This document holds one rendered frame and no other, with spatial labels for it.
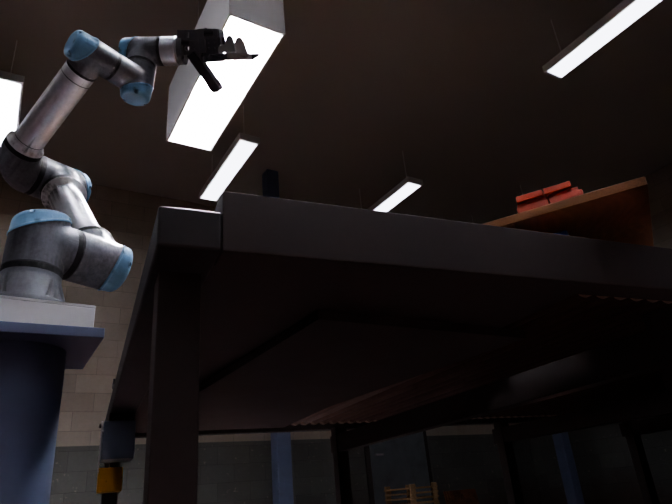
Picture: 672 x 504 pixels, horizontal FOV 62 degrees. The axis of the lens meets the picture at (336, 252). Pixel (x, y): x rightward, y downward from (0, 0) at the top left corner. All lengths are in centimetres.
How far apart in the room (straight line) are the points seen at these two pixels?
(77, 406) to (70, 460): 54
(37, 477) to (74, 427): 557
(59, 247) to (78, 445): 550
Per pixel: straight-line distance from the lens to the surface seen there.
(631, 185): 119
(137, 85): 154
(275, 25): 346
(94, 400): 680
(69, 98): 156
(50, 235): 130
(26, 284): 124
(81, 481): 670
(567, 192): 157
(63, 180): 167
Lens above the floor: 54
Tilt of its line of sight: 24 degrees up
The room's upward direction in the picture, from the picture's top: 5 degrees counter-clockwise
